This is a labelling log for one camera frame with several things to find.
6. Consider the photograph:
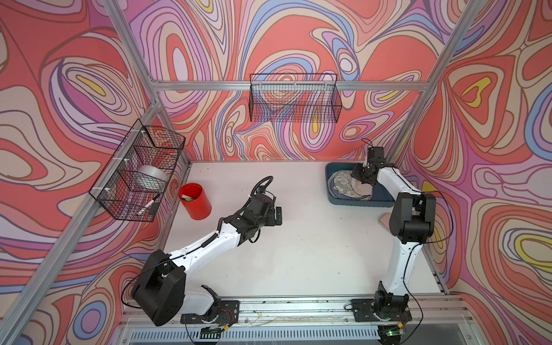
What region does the white green flowers coaster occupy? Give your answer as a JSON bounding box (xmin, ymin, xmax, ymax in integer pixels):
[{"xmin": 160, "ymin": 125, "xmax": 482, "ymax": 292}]
[{"xmin": 329, "ymin": 170, "xmax": 357, "ymax": 199}]

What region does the pink cartoon girl coaster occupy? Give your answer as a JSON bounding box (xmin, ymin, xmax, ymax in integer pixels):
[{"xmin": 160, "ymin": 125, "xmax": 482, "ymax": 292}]
[{"xmin": 351, "ymin": 178, "xmax": 373, "ymax": 200}]

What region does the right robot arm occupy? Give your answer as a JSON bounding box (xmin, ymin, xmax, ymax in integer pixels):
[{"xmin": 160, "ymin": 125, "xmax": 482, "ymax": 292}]
[{"xmin": 352, "ymin": 147, "xmax": 436, "ymax": 313}]

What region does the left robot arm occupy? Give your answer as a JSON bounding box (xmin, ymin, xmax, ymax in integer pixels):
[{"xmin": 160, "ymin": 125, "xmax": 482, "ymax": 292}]
[{"xmin": 131, "ymin": 193, "xmax": 283, "ymax": 326}]

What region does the teal plastic storage box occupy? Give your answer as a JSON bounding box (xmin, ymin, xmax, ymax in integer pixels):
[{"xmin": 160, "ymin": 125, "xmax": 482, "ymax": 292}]
[{"xmin": 325, "ymin": 162, "xmax": 395, "ymax": 208}]

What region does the pink rectangular pad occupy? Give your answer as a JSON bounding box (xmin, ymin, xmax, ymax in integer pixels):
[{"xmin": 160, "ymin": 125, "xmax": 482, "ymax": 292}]
[{"xmin": 378, "ymin": 213, "xmax": 391, "ymax": 233}]

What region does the red plastic cup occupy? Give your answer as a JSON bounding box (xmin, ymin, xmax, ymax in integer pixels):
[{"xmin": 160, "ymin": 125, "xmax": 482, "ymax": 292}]
[{"xmin": 178, "ymin": 183, "xmax": 212, "ymax": 221}]

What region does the white marker pen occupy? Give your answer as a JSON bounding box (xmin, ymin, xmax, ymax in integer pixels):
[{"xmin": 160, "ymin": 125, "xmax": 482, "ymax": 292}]
[{"xmin": 137, "ymin": 200, "xmax": 160, "ymax": 217}]

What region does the silver tape roll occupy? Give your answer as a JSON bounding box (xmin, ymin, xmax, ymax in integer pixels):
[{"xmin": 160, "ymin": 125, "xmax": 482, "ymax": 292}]
[{"xmin": 134, "ymin": 165, "xmax": 169, "ymax": 193}]

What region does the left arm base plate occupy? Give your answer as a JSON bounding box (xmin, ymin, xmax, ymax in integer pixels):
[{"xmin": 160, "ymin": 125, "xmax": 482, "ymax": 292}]
[{"xmin": 181, "ymin": 300, "xmax": 240, "ymax": 326}]

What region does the back black wire basket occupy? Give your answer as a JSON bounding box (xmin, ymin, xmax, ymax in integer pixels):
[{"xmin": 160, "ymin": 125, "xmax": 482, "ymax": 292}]
[{"xmin": 249, "ymin": 72, "xmax": 342, "ymax": 124}]

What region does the black wire basket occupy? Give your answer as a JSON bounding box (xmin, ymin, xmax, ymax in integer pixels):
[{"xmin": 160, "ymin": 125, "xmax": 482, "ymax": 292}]
[
  {"xmin": 249, "ymin": 72, "xmax": 342, "ymax": 124},
  {"xmin": 89, "ymin": 119, "xmax": 185, "ymax": 223}
]

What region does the left black wire basket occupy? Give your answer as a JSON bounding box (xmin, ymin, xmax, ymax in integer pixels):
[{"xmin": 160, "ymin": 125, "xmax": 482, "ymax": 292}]
[{"xmin": 89, "ymin": 119, "xmax": 185, "ymax": 223}]

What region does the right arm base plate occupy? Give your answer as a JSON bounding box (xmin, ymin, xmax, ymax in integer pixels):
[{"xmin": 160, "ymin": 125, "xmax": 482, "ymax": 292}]
[{"xmin": 350, "ymin": 298, "xmax": 413, "ymax": 323}]

